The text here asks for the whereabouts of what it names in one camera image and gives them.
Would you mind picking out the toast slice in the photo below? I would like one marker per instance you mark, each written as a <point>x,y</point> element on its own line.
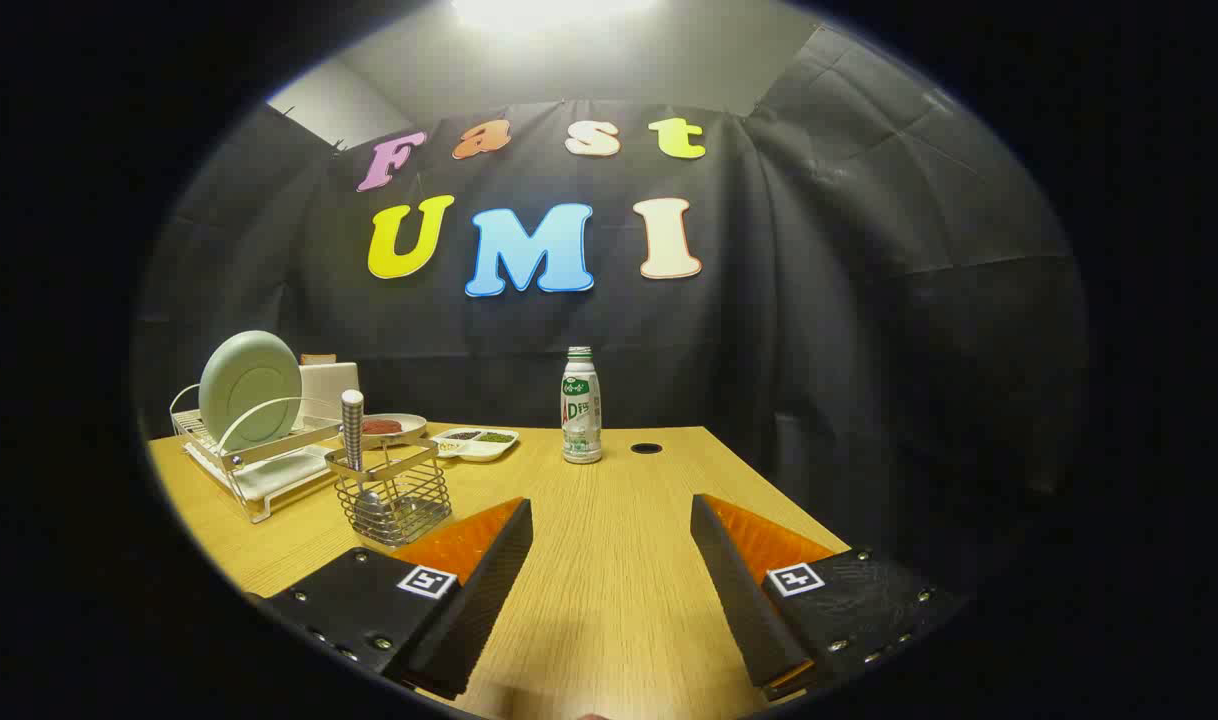
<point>318,359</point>

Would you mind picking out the white drink bottle green label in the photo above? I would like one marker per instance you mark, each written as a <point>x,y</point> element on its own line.
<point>581,410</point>

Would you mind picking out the white divided dish with grains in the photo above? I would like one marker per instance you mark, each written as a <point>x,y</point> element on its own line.
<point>474,447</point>

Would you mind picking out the pale green plate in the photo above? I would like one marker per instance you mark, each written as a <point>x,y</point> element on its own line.
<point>249,385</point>

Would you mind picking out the white toaster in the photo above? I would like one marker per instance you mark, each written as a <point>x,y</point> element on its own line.
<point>331,385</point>

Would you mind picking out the reddish brown sausage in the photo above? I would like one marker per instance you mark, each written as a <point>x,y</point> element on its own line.
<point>382,426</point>

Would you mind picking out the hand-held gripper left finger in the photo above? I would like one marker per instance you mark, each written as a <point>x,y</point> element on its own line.
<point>489,590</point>

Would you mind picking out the white drip tray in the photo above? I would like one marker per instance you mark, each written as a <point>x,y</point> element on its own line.
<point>279,478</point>

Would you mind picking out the beige round plate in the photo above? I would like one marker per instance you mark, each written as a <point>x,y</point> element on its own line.
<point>412,428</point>

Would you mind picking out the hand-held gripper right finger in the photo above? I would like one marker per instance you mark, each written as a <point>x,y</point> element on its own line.
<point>734,590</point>

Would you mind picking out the black backdrop cloth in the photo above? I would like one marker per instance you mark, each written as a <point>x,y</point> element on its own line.
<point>819,350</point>

